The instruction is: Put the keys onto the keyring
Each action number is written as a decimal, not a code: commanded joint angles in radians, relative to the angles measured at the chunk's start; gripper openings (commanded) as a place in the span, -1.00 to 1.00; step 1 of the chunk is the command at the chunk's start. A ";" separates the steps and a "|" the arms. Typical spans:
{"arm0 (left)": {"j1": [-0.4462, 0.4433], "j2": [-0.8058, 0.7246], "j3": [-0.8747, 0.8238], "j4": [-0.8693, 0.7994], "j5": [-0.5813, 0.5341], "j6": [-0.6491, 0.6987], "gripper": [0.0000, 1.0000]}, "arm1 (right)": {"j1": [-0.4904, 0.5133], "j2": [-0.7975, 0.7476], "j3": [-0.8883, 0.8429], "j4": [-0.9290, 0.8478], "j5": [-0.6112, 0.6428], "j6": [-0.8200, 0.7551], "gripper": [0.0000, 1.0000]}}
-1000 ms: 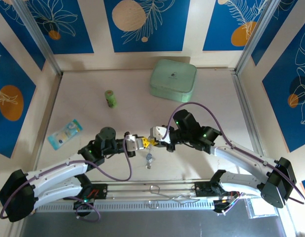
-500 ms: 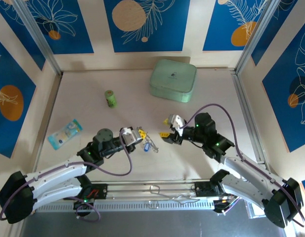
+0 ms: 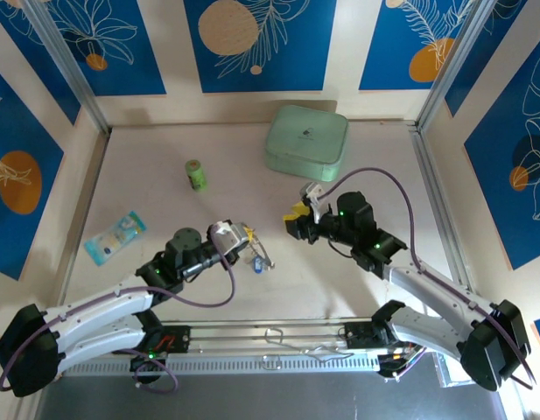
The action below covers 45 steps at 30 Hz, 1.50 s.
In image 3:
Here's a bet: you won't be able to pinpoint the silver metal keyring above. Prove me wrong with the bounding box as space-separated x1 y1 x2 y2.
246 241 277 270

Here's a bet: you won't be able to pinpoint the mint green lidded box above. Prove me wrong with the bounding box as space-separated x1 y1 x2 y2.
263 104 350 183

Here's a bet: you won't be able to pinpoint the blue wet wipes packet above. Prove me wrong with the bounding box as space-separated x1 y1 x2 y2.
83 210 148 266

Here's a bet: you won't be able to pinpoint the green cylindrical roll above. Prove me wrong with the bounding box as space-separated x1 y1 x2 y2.
184 158 210 193

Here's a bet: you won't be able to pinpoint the steel guide rods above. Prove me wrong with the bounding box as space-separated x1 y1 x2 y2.
162 320 375 352

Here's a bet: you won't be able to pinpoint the grey metal sheet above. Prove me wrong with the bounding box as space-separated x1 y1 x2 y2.
32 374 514 420

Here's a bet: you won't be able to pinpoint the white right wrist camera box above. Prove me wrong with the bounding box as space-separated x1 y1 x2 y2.
298 182 326 222

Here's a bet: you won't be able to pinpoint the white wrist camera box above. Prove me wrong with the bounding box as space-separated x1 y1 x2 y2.
298 182 326 222
207 220 236 256

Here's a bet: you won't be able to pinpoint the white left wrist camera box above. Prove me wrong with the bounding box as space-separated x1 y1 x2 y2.
207 220 236 256

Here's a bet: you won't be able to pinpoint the aluminium table edge rail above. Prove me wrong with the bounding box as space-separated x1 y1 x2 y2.
58 129 111 303
407 122 476 292

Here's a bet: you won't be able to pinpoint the slotted silver base rail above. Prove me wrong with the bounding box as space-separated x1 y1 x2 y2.
61 351 387 376

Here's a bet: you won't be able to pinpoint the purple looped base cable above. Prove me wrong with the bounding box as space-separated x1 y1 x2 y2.
131 349 180 393

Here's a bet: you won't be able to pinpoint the bent metal wire hook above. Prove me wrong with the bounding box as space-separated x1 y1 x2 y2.
262 327 356 371

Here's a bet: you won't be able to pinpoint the coloured base wire bundle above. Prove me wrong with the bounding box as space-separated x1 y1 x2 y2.
380 341 429 382

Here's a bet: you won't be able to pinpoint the silver metal bracket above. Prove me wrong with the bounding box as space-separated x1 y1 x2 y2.
433 351 476 389

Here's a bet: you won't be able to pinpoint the aluminium frame post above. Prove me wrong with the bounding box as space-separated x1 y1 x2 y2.
22 0 113 135
415 0 503 132

